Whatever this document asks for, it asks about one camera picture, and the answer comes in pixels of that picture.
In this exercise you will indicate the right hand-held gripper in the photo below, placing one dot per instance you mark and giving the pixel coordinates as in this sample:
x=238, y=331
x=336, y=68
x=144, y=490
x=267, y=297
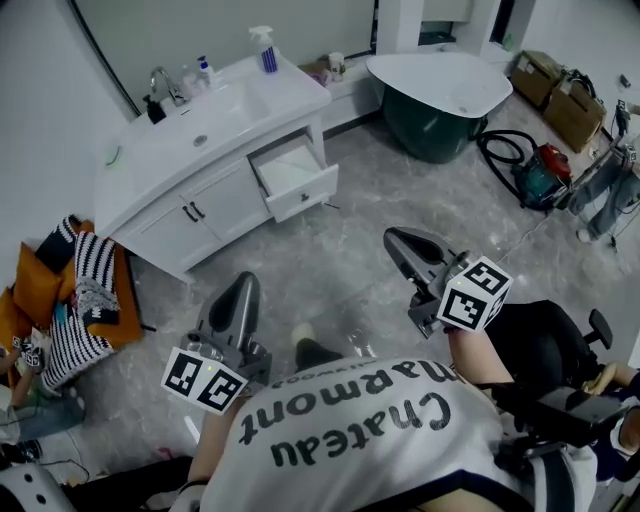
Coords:
x=470, y=300

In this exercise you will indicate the white drawer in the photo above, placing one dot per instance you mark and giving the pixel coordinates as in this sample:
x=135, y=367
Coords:
x=295, y=172

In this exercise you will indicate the chrome faucet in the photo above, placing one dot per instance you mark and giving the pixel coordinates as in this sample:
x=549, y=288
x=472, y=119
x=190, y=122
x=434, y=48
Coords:
x=165, y=80

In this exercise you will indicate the brown cardboard box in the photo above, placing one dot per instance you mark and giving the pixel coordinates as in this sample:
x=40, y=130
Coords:
x=535, y=75
x=575, y=117

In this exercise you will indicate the small green bottle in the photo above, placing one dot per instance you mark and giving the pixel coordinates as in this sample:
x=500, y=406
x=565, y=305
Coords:
x=507, y=42

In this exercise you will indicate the black soap dispenser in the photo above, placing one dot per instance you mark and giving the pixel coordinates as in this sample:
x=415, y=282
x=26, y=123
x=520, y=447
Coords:
x=155, y=112

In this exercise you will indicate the orange cushion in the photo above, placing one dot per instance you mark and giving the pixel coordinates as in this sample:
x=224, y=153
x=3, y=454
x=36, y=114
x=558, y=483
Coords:
x=10, y=317
x=37, y=285

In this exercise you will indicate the grey patterned cushion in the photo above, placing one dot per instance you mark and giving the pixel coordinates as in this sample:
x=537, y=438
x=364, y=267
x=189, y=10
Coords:
x=97, y=300

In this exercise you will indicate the person's black trousers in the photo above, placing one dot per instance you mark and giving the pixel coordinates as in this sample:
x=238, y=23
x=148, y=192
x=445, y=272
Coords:
x=315, y=355

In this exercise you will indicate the person's white shoe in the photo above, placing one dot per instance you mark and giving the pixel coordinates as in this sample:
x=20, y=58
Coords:
x=302, y=332

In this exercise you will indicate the blue striped spray bottle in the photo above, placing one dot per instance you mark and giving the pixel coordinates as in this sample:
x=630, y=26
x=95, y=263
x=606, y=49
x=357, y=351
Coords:
x=269, y=57

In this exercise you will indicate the white pump bottle blue cap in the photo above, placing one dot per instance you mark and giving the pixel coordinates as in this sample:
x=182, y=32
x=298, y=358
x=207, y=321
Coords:
x=205, y=75

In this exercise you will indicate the white sink vanity cabinet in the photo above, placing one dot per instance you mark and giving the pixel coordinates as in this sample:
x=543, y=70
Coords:
x=165, y=165

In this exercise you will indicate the person's white printed t-shirt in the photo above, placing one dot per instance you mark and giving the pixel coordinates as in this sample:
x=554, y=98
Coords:
x=350, y=450

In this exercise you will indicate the white rounded plastic shell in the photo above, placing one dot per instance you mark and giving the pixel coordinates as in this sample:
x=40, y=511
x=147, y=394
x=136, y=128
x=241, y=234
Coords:
x=25, y=492

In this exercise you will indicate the white and green bathtub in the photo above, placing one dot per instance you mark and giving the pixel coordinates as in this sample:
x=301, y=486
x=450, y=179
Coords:
x=440, y=90

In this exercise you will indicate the clear plastic bottle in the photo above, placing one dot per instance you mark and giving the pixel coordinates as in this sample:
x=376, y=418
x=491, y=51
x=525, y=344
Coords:
x=188, y=82

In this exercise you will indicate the black backpack box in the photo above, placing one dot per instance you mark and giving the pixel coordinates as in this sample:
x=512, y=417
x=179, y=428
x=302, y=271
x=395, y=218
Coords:
x=565, y=412

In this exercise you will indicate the black white striped blanket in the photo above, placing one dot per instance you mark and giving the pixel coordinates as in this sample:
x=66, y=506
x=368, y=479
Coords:
x=95, y=250

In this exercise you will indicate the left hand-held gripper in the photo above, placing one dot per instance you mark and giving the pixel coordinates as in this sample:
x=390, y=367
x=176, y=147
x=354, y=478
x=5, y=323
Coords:
x=210, y=380

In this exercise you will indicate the black white knitted cushion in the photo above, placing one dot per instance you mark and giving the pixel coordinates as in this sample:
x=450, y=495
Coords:
x=55, y=245

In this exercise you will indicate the black office chair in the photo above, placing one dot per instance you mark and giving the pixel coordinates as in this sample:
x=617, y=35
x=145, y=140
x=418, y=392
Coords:
x=545, y=340

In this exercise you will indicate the orange sofa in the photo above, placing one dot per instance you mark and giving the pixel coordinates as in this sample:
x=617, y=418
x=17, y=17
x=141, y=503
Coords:
x=127, y=320

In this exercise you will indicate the white paper cup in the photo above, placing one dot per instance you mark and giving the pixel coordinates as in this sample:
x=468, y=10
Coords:
x=336, y=67

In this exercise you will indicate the person's right forearm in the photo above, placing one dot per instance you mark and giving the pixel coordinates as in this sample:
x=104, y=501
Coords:
x=475, y=357

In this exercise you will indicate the metal vacuum wand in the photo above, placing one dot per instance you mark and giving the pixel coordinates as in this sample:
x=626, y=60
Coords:
x=590, y=172

